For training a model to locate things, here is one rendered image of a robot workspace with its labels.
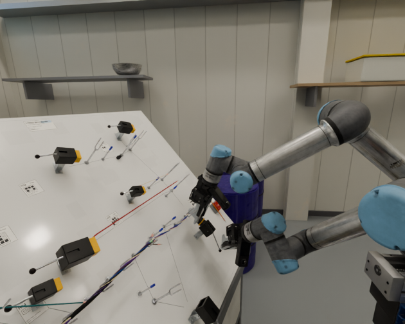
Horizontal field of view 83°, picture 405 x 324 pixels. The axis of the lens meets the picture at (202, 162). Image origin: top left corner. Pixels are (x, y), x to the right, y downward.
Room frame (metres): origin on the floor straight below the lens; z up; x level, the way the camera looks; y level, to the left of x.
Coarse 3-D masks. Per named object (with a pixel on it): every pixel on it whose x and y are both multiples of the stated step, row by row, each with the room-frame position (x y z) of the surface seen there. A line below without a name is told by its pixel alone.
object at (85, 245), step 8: (80, 240) 0.53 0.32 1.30; (88, 240) 0.54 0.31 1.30; (64, 248) 0.49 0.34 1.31; (72, 248) 0.50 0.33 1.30; (80, 248) 0.51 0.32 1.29; (88, 248) 0.52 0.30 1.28; (64, 256) 0.48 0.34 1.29; (72, 256) 0.48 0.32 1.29; (80, 256) 0.50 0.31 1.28; (88, 256) 0.51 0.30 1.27; (48, 264) 0.46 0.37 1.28; (64, 264) 0.48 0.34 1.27; (72, 264) 0.48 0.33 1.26; (32, 272) 0.44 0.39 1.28; (64, 272) 0.53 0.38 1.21
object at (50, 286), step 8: (48, 280) 0.45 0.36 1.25; (32, 288) 0.42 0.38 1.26; (40, 288) 0.43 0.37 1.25; (48, 288) 0.43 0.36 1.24; (56, 288) 0.44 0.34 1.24; (32, 296) 0.41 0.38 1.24; (40, 296) 0.41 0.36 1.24; (48, 296) 0.43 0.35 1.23; (16, 304) 0.39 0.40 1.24; (32, 304) 0.41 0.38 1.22; (40, 304) 0.45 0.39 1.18
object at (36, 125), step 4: (36, 120) 0.88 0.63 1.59; (40, 120) 0.89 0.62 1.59; (44, 120) 0.90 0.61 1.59; (48, 120) 0.92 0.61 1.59; (28, 124) 0.84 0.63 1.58; (32, 124) 0.85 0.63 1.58; (36, 124) 0.86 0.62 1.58; (40, 124) 0.88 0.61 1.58; (44, 124) 0.89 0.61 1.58; (48, 124) 0.90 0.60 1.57; (52, 124) 0.91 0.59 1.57; (28, 128) 0.83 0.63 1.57; (32, 128) 0.84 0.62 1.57; (36, 128) 0.85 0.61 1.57; (40, 128) 0.86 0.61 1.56; (44, 128) 0.87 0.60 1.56; (48, 128) 0.89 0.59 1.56; (52, 128) 0.90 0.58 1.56; (56, 128) 0.91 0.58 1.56
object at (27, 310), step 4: (28, 300) 0.44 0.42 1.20; (20, 304) 0.43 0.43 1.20; (24, 304) 0.43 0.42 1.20; (28, 304) 0.44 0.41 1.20; (16, 308) 0.42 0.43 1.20; (20, 308) 0.42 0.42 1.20; (24, 308) 0.43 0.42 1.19; (28, 308) 0.43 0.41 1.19; (40, 308) 0.44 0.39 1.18; (44, 308) 0.45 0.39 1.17; (48, 308) 0.45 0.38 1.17; (20, 312) 0.42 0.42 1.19; (24, 312) 0.42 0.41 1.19; (28, 312) 0.42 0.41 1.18; (32, 312) 0.43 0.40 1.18; (36, 312) 0.43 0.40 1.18; (40, 312) 0.44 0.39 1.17; (24, 316) 0.42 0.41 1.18; (28, 316) 0.42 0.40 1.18; (32, 316) 0.42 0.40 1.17; (36, 316) 0.43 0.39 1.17; (24, 320) 0.41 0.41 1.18; (28, 320) 0.41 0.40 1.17; (32, 320) 0.42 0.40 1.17
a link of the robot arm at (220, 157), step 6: (216, 150) 0.87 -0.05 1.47; (222, 150) 0.86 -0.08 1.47; (228, 150) 0.87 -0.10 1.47; (210, 156) 0.89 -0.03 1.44; (216, 156) 0.86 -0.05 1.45; (222, 156) 0.86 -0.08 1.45; (228, 156) 0.87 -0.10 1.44; (210, 162) 0.88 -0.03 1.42; (216, 162) 0.86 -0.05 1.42; (222, 162) 0.86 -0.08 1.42; (228, 162) 0.86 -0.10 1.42; (210, 168) 0.87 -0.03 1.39; (216, 168) 0.87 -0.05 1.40; (222, 168) 0.86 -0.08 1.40; (216, 174) 0.87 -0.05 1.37
